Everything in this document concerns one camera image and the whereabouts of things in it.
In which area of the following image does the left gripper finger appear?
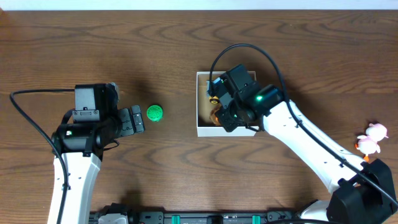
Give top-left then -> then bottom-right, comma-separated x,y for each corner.
118,108 -> 134,137
131,105 -> 145,133

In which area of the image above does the brown plush toy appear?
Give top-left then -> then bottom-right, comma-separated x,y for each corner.
210,104 -> 221,126

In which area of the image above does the yellow grey toy truck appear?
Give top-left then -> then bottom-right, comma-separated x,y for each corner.
206,80 -> 220,105

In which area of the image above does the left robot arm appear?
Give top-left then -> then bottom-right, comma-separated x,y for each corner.
47,105 -> 145,223

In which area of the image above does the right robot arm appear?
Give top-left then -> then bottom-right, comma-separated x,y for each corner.
209,80 -> 397,223

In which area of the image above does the green round toy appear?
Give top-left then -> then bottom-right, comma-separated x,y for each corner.
146,105 -> 164,122

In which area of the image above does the white cardboard box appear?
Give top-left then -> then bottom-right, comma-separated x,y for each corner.
196,70 -> 261,138

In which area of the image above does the white pink duck toy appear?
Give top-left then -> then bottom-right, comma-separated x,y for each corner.
355,123 -> 388,162

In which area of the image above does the left black cable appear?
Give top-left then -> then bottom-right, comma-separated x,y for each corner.
9,88 -> 76,224

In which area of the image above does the black cable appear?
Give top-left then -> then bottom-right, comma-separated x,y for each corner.
208,43 -> 398,208
9,88 -> 76,224

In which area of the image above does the right black cable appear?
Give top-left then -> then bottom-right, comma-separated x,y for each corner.
208,43 -> 398,208

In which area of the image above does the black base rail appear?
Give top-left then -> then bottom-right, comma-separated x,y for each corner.
88,203 -> 297,224

